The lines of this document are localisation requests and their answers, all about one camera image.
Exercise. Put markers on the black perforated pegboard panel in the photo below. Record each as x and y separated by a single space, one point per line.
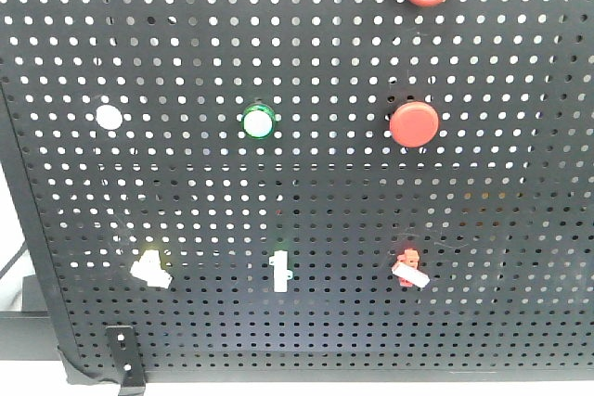
121 132

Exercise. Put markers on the green illuminated push button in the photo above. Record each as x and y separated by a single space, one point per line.
258 121

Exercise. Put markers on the lower red round push button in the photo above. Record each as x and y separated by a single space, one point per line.
414 124

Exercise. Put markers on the left black panel clamp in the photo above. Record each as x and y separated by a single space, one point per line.
127 360

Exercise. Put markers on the black electronics box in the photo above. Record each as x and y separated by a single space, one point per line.
28 334

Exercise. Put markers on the green-lit white toggle switch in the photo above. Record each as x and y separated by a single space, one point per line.
282 275

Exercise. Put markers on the red toggle switch lower row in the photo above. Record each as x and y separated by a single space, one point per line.
406 269

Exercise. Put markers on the yellow toggle switch lower row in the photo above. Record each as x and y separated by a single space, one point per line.
148 269

